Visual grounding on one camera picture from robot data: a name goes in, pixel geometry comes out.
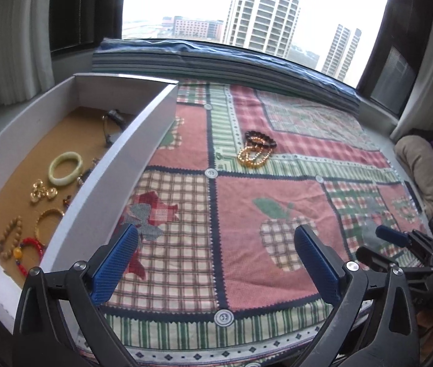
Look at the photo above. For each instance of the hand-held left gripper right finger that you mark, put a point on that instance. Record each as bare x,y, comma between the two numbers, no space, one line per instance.
317,265

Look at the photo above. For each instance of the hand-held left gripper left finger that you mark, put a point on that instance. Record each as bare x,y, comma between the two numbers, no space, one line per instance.
115,263

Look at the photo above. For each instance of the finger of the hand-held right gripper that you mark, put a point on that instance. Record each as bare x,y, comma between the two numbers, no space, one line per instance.
373,257
390,235

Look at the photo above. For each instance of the gold bangle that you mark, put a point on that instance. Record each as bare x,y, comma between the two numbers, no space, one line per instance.
50,211

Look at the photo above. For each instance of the gold pendant ornament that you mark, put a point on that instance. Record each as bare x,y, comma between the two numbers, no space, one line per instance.
36,195
51,193

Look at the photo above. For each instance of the pale green jade bangle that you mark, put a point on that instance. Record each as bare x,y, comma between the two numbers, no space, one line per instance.
54,172

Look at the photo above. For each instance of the white drawer box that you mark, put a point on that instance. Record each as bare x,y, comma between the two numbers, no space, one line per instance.
144,137

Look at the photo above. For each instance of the beige pillow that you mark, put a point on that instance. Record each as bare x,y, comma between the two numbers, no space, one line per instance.
419,160

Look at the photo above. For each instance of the patchwork plaid blanket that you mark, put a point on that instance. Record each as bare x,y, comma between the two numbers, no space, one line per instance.
239,206

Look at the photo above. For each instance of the white curtain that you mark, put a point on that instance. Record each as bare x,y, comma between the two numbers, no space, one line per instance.
17,46
426,84

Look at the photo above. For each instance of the dark side window panel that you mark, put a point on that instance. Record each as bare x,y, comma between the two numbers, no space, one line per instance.
82,7
396,53

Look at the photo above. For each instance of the slim apartment tower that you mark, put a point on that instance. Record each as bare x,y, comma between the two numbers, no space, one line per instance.
340,51

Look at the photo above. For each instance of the blue striped folded mat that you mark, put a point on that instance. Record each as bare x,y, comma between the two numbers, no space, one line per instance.
201,65

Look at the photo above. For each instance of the tall round apartment tower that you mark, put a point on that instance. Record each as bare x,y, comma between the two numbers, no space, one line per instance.
262,11

